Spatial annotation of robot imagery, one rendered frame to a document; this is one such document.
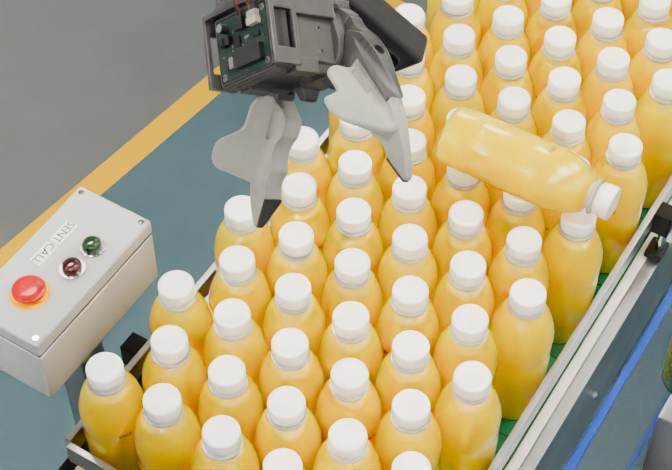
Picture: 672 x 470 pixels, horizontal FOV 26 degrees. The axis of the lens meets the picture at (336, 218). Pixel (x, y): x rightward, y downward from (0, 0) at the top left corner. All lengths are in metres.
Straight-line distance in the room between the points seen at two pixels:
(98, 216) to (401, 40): 0.68
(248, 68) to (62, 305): 0.66
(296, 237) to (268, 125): 0.58
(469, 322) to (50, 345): 0.44
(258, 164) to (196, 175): 2.11
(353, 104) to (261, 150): 0.12
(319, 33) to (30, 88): 2.43
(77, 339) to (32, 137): 1.69
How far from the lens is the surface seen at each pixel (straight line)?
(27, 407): 2.83
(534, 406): 1.63
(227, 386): 1.49
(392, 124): 0.93
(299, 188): 1.64
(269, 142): 1.02
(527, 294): 1.56
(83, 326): 1.61
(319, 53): 0.97
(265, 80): 0.99
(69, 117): 3.30
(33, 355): 1.57
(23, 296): 1.57
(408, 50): 1.05
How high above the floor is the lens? 2.34
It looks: 50 degrees down
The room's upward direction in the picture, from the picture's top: straight up
